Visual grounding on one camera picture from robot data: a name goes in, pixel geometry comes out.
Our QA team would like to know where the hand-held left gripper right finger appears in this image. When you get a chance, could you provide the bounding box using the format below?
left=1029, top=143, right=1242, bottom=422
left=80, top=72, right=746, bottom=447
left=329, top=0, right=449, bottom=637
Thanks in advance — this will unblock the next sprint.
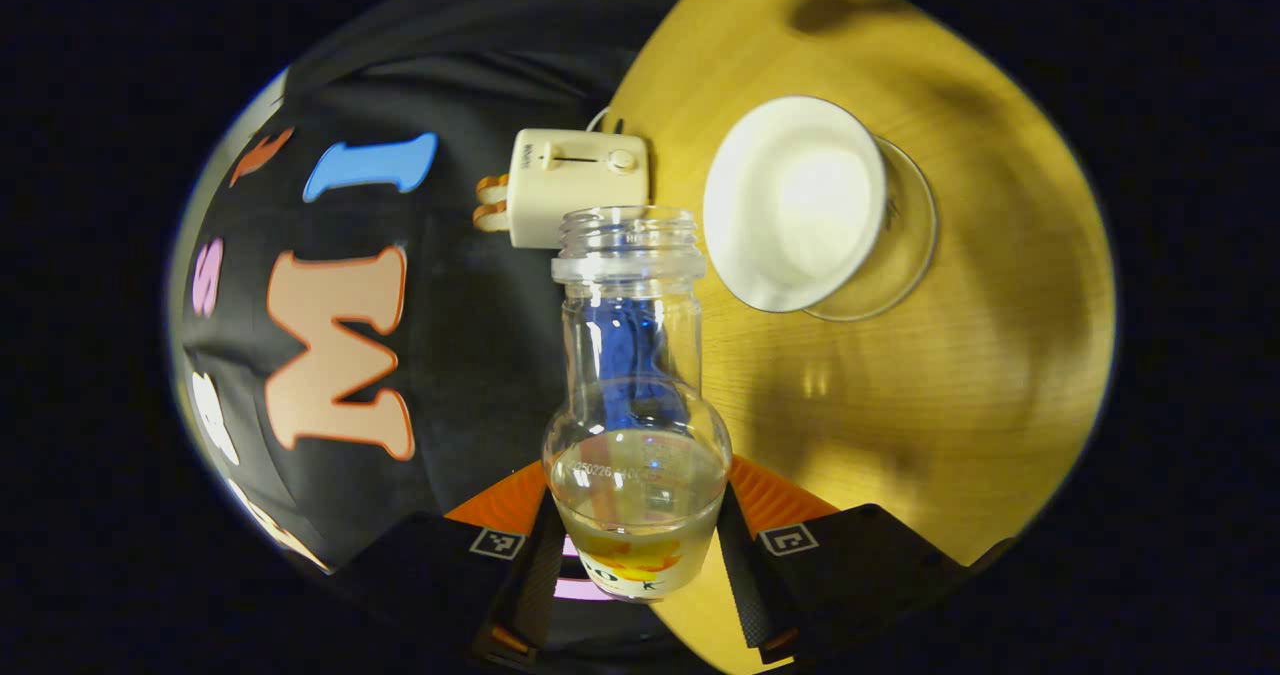
left=715, top=455, right=1001, bottom=664

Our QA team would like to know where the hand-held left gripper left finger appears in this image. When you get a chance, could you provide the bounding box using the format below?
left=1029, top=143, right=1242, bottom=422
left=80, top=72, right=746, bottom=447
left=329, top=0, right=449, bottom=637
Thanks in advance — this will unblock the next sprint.
left=330, top=460, right=566, bottom=666

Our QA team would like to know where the clear glass water bottle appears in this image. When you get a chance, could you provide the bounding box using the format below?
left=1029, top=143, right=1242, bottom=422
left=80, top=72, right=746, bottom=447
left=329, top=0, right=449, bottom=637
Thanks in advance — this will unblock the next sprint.
left=542, top=205, right=733, bottom=603

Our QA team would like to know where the beige ceramic teacup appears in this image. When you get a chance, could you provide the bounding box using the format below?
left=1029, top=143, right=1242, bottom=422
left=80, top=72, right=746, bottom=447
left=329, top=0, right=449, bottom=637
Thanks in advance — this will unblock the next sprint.
left=703, top=96, right=889, bottom=314

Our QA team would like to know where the white toaster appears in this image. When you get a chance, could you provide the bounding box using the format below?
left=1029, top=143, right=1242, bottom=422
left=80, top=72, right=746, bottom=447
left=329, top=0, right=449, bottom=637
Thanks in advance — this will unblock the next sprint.
left=507, top=128, right=650, bottom=250

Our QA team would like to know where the black backdrop cloth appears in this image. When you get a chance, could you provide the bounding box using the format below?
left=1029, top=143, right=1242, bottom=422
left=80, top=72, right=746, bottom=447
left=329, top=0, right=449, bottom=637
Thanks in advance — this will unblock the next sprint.
left=170, top=0, right=701, bottom=656

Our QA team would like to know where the beige ceramic saucer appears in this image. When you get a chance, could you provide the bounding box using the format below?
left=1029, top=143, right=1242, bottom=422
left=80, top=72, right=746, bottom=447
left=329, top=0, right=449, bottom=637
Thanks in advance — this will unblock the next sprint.
left=800, top=135, right=939, bottom=322

